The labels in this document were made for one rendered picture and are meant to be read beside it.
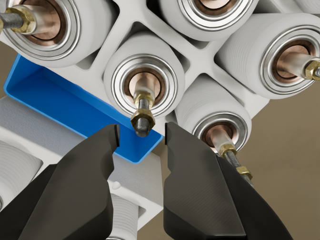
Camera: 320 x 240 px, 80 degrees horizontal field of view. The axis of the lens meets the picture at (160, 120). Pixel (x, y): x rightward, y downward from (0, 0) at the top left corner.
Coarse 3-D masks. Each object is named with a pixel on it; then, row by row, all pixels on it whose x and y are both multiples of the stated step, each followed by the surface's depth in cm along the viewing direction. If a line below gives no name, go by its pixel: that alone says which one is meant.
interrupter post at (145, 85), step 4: (140, 80) 21; (144, 80) 21; (148, 80) 21; (136, 84) 21; (140, 84) 20; (144, 84) 19; (148, 84) 20; (152, 84) 21; (136, 88) 19; (140, 88) 19; (144, 88) 19; (148, 88) 19; (152, 88) 20; (136, 92) 19; (152, 92) 19; (152, 96) 19
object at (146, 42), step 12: (132, 36) 30; (144, 36) 26; (156, 36) 29; (120, 48) 21; (132, 48) 20; (144, 48) 20; (156, 48) 20; (168, 48) 22; (120, 60) 20; (168, 60) 21; (108, 72) 21; (180, 72) 22; (108, 84) 22; (180, 84) 22; (108, 96) 23; (180, 96) 23; (120, 108) 23
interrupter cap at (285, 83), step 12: (300, 24) 20; (276, 36) 20; (288, 36) 20; (300, 36) 20; (312, 36) 20; (276, 48) 20; (288, 48) 21; (300, 48) 21; (312, 48) 21; (264, 60) 21; (276, 60) 21; (264, 72) 22; (276, 72) 22; (288, 72) 22; (264, 84) 22; (276, 84) 22; (288, 84) 22; (300, 84) 22
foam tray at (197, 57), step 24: (120, 0) 24; (144, 0) 24; (264, 0) 26; (288, 0) 25; (120, 24) 25; (144, 24) 25; (192, 48) 27; (216, 48) 27; (72, 72) 28; (96, 72) 28; (192, 72) 29; (216, 72) 29; (96, 96) 30; (240, 96) 31; (168, 120) 33
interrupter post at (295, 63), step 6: (294, 54) 20; (300, 54) 20; (306, 54) 19; (288, 60) 21; (294, 60) 20; (300, 60) 19; (306, 60) 18; (312, 60) 18; (282, 66) 22; (288, 66) 21; (294, 66) 20; (300, 66) 19; (306, 66) 19; (294, 72) 20; (300, 72) 19; (306, 78) 19
